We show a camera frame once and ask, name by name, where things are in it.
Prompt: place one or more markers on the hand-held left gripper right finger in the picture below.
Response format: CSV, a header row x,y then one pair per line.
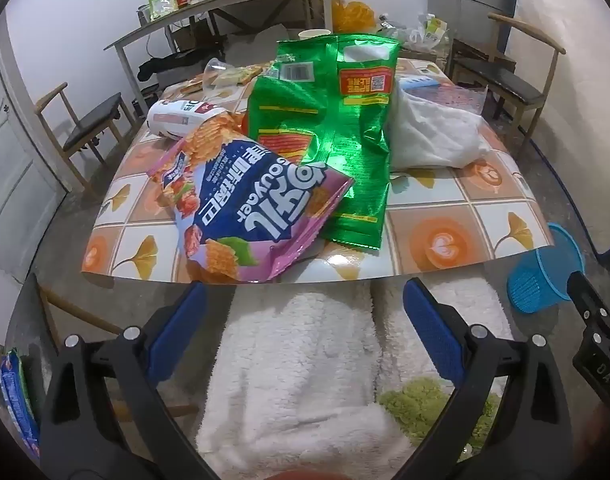
x,y
432,330

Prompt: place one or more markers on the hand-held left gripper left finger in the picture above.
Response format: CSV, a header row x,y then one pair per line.
x,y
180,330

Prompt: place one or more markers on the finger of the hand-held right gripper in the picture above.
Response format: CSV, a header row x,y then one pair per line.
x,y
585,297

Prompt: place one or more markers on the blue mesh waste basket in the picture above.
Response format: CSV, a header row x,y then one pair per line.
x,y
540,280

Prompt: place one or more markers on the purple snack bag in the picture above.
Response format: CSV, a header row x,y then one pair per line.
x,y
245,210

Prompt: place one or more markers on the green snack bag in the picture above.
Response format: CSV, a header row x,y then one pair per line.
x,y
345,125

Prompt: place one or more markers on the blue medicine box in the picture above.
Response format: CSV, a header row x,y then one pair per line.
x,y
419,83

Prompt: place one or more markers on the plain wooden chair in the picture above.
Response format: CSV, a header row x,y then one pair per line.
x,y
80,312

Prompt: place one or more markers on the white fleece pants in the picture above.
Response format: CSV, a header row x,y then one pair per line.
x,y
295,360

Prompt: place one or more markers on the patterned tablecloth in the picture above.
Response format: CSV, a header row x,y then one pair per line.
x,y
455,200

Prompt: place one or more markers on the blue snack packet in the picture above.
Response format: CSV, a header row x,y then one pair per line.
x,y
15,400

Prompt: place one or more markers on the white plastic bag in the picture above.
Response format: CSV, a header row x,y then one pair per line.
x,y
435,130

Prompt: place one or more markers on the wooden chair black seat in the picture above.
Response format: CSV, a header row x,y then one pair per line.
x,y
92,120
510,82

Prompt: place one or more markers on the white door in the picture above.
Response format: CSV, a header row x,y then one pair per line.
x,y
10,170

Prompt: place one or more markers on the clear plastic bag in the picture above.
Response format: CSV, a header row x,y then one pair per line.
x,y
465,95

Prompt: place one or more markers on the cracker packets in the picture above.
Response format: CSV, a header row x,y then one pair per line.
x,y
235,76

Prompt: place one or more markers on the black cloth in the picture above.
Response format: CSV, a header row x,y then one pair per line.
x,y
170,62

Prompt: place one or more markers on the pile of clear packaging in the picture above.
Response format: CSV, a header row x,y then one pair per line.
x,y
415,32

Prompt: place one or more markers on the green white carton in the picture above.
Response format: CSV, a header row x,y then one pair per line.
x,y
437,27

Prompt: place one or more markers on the paper cup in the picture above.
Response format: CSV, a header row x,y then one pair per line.
x,y
312,34

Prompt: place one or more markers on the orange plastic bag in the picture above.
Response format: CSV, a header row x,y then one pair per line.
x,y
355,15

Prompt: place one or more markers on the long wooden side table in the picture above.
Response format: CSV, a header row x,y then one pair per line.
x,y
210,5

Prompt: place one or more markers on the green packet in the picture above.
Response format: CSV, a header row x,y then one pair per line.
x,y
162,4

